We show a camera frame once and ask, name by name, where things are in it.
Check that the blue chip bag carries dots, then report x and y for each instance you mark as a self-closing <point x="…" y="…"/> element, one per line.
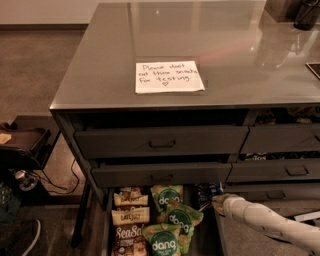
<point x="205" y="192"/>

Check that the bottom right drawer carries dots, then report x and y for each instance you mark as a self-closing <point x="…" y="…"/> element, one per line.
<point x="282" y="191"/>

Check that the white handwritten paper note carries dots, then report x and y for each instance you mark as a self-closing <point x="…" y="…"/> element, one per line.
<point x="165" y="77"/>

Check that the cream bare snack bag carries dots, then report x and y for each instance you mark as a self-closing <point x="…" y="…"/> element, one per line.
<point x="137" y="215"/>
<point x="121" y="200"/>

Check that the top right drawer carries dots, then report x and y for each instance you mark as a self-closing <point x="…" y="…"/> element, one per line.
<point x="282" y="138"/>

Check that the middle green dang bag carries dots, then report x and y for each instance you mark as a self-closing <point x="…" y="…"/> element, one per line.
<point x="187" y="218"/>

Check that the brown sea salt snack bag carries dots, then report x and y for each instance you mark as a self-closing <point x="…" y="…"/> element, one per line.
<point x="129" y="241"/>

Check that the back cream bare snack bag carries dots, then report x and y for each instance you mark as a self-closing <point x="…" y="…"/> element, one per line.
<point x="121" y="200"/>

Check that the back green dang bag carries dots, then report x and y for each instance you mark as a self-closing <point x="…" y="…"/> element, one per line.
<point x="162" y="194"/>

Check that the black mesh pencil cup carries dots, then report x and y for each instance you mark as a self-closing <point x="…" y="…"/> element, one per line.
<point x="307" y="15"/>

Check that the white power strip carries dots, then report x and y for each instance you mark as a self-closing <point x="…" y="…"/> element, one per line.
<point x="307" y="216"/>

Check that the front cream bare snack bag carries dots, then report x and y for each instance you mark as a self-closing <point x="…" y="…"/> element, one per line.
<point x="137" y="215"/>

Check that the silver round metal object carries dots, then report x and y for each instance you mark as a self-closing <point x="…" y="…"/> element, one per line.
<point x="26" y="181"/>

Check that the open bottom left drawer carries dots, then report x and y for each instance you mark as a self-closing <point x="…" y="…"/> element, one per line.
<point x="206" y="241"/>

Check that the grey glass-top drawer cabinet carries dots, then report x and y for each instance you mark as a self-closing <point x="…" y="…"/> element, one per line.
<point x="253" y="69"/>

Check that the green plastic crate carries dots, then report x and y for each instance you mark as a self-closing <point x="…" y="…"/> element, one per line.
<point x="9" y="204"/>

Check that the grey sneaker shoe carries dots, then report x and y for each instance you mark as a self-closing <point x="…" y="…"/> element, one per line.
<point x="30" y="235"/>

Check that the dark tablet on counter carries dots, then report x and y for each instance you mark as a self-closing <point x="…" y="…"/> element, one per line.
<point x="314" y="68"/>

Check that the middle right drawer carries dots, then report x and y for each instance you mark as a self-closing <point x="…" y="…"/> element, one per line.
<point x="275" y="170"/>

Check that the green dang bag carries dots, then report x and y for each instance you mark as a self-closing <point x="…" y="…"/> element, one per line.
<point x="163" y="239"/>
<point x="187" y="218"/>
<point x="162" y="194"/>

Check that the front green dang bag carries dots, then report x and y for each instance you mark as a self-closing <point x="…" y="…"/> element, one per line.
<point x="163" y="239"/>

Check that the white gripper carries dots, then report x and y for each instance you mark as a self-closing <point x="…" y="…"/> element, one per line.
<point x="230" y="205"/>

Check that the black side tray stand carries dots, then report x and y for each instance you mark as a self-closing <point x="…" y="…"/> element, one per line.
<point x="24" y="149"/>

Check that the top left drawer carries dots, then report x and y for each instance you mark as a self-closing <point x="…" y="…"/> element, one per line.
<point x="160" y="141"/>

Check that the middle left drawer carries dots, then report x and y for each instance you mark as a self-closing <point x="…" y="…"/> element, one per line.
<point x="160" y="174"/>

